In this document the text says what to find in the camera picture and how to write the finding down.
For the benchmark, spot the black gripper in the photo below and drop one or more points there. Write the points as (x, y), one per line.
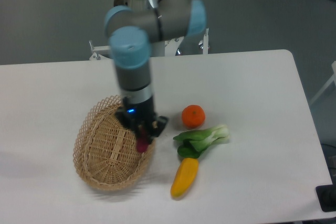
(139, 116)

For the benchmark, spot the purple sweet potato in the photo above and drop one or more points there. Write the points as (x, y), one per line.
(142, 141)

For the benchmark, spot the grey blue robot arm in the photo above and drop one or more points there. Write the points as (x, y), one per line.
(131, 34)

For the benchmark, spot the woven wicker basket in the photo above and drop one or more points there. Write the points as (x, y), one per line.
(105, 155)

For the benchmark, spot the orange mandarin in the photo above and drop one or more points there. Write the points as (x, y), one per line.
(193, 116)

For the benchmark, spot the green bok choy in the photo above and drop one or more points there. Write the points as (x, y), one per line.
(194, 142)

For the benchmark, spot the yellow pepper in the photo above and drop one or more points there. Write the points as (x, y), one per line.
(184, 177)

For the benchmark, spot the black device at table edge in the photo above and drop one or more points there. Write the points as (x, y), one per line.
(326, 197)

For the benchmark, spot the white furniture leg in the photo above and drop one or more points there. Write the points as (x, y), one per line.
(326, 87)

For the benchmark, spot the white metal base frame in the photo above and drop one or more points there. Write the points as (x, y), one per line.
(173, 47)

